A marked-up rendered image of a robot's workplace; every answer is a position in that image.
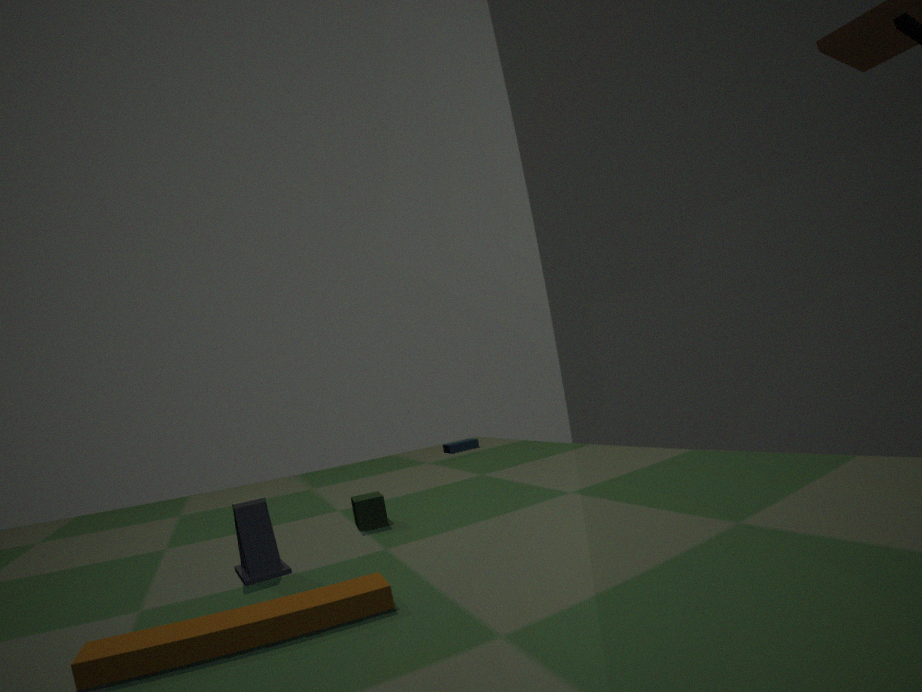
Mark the orange long bar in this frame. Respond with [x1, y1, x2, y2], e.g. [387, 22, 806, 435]
[71, 572, 395, 691]

